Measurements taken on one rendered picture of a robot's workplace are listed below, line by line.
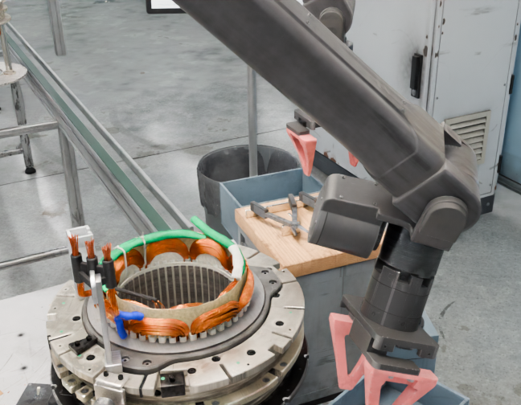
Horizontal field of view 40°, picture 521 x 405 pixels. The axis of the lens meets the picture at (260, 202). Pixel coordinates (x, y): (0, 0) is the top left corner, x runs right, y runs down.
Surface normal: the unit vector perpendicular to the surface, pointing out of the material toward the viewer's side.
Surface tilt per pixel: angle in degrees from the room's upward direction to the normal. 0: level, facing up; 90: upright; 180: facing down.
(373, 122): 101
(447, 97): 90
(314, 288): 90
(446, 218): 105
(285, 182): 90
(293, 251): 0
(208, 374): 0
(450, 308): 0
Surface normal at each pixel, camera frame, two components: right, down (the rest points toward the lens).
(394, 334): 0.27, -0.94
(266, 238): -0.01, -0.89
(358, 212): -0.17, 0.67
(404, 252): -0.38, 0.08
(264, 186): 0.38, 0.41
